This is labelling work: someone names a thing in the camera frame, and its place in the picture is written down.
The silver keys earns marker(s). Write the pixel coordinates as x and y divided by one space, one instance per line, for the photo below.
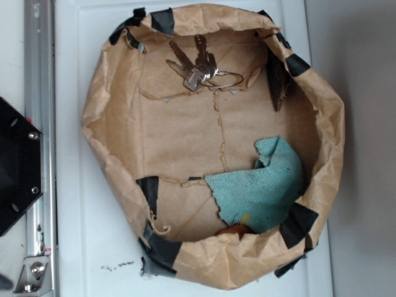
203 70

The brown paper bag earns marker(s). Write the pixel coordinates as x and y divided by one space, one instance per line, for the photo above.
156 140

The teal knitted cloth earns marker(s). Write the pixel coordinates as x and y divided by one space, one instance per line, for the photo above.
260 198

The orange round object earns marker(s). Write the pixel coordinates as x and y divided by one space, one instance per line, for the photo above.
239 229

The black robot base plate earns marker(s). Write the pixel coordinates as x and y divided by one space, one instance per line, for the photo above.
20 166

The aluminium extrusion rail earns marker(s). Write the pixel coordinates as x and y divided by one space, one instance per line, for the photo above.
39 102

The metal corner bracket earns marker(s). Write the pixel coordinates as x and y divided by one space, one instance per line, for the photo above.
35 277

